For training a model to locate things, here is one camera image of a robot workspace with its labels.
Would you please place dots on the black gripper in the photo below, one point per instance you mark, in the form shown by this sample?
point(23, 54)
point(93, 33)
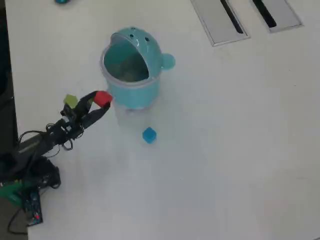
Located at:
point(68, 126)

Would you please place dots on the red cube block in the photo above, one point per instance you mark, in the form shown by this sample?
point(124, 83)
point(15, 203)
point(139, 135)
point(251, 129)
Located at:
point(103, 98)

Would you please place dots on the green cube block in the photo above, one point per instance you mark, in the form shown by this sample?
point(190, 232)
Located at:
point(70, 100)

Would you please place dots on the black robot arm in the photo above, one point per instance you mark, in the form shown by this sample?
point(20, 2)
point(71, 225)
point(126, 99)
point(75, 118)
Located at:
point(35, 145)

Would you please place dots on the teal whale-shaped bin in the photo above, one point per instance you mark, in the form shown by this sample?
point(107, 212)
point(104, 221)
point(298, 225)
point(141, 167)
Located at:
point(132, 92)

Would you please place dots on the blue cube block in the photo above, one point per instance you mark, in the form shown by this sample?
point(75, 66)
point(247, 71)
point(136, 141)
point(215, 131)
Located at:
point(149, 135)

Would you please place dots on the black furniture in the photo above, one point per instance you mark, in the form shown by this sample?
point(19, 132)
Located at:
point(5, 75)

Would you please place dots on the small teal round object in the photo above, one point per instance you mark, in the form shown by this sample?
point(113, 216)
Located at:
point(62, 1)

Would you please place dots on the blue circuit board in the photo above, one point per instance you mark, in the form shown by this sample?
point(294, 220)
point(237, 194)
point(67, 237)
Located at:
point(33, 210)

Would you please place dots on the green table clamp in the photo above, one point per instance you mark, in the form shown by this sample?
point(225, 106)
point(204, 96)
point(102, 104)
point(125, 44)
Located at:
point(10, 193)

